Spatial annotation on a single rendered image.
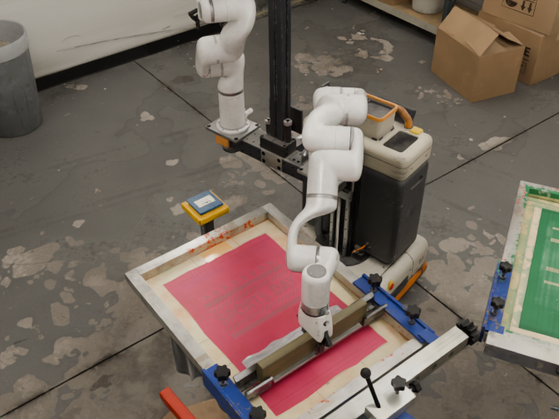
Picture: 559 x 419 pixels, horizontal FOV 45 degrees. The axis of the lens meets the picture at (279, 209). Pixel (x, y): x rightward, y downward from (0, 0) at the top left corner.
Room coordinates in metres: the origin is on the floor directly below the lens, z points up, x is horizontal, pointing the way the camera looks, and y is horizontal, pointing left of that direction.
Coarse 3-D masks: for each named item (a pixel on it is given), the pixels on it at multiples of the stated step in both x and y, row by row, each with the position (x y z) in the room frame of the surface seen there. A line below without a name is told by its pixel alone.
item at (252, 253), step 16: (256, 240) 1.71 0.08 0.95; (272, 240) 1.71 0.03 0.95; (224, 256) 1.63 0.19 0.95; (240, 256) 1.63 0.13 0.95; (256, 256) 1.63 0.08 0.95; (272, 256) 1.63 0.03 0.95; (240, 272) 1.55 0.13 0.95; (336, 304) 1.41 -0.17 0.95; (288, 320) 1.35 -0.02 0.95; (352, 336) 1.28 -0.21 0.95; (368, 336) 1.28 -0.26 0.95; (336, 352) 1.22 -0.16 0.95; (352, 352) 1.22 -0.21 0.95; (368, 352) 1.22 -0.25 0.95; (336, 368) 1.17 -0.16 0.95
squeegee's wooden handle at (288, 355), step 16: (352, 304) 1.31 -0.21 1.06; (336, 320) 1.26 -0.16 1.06; (352, 320) 1.28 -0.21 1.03; (304, 336) 1.20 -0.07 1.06; (336, 336) 1.25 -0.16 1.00; (272, 352) 1.15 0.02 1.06; (288, 352) 1.15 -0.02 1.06; (304, 352) 1.18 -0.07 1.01; (256, 368) 1.11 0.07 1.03; (272, 368) 1.11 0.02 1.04
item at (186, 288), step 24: (216, 264) 1.59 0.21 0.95; (168, 288) 1.48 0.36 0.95; (192, 288) 1.48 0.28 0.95; (192, 312) 1.38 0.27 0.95; (216, 336) 1.29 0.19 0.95; (264, 336) 1.29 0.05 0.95; (240, 360) 1.20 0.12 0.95; (312, 360) 1.20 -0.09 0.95; (288, 384) 1.12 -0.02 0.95; (312, 384) 1.12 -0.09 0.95; (288, 408) 1.04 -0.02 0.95
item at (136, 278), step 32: (256, 224) 1.79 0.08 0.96; (288, 224) 1.75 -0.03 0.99; (160, 256) 1.60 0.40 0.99; (192, 256) 1.63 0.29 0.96; (352, 288) 1.46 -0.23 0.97; (160, 320) 1.34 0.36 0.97; (192, 352) 1.20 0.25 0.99; (416, 352) 1.20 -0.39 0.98; (352, 384) 1.09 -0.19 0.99; (320, 416) 0.99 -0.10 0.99
